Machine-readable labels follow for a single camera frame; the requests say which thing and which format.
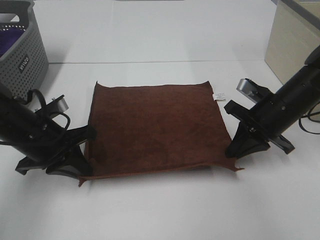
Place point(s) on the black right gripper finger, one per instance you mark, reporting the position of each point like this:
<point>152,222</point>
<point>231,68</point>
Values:
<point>238,147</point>
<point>251,146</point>

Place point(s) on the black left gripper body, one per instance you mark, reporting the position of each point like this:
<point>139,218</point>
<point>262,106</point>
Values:
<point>41,157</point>

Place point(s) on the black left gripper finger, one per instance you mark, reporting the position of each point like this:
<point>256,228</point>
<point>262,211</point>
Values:
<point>62,170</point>
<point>77,164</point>

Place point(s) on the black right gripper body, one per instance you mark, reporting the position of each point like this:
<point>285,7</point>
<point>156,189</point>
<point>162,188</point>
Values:
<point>256,130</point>

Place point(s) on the brown towel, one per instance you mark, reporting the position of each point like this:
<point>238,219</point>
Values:
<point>150,129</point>

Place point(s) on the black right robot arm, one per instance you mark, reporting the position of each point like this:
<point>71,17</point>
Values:
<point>273,113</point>

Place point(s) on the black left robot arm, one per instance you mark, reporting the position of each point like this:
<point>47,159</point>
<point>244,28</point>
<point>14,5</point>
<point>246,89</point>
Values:
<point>41,132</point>

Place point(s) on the grey perforated laundry basket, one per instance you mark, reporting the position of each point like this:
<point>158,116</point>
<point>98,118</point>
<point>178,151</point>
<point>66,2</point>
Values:
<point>23,66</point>

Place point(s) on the beige storage bin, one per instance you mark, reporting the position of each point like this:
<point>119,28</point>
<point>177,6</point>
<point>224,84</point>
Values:
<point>295,33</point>

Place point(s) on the purple cloth in basket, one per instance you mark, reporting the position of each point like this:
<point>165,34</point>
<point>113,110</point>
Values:
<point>8,38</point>

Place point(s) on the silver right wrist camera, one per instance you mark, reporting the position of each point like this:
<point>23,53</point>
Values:
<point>251,90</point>

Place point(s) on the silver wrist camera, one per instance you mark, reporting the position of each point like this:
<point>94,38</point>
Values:
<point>58,104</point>
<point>251,90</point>

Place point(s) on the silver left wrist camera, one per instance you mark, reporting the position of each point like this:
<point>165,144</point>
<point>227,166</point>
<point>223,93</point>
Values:
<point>58,104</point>

